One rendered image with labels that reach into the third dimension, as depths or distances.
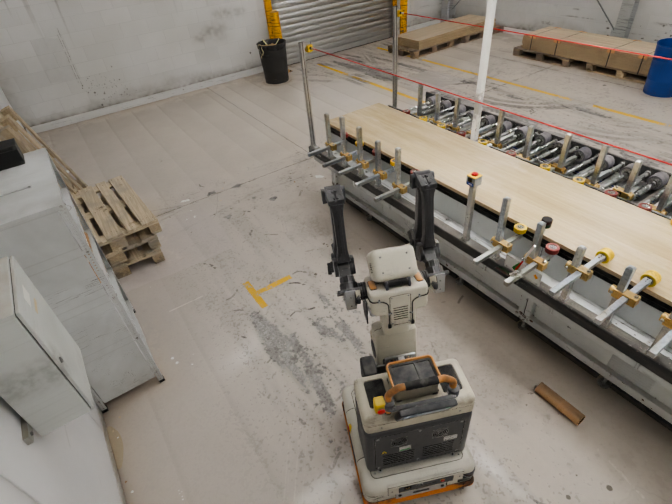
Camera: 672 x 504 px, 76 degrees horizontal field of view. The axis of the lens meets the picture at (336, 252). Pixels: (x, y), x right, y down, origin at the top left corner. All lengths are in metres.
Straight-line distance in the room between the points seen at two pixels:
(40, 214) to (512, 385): 3.00
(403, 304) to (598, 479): 1.61
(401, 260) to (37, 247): 1.87
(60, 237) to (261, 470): 1.76
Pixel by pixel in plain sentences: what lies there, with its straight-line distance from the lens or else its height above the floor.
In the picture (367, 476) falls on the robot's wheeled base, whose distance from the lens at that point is 2.56.
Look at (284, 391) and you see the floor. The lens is 3.20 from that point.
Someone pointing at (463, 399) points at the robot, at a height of 0.81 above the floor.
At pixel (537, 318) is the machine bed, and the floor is 0.18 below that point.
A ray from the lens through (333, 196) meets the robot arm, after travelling 1.94.
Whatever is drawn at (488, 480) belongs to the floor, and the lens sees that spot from 2.92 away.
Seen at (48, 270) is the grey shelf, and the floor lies 1.22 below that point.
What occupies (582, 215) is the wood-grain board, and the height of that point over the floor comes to 0.90.
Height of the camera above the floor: 2.63
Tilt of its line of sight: 39 degrees down
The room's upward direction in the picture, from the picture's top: 6 degrees counter-clockwise
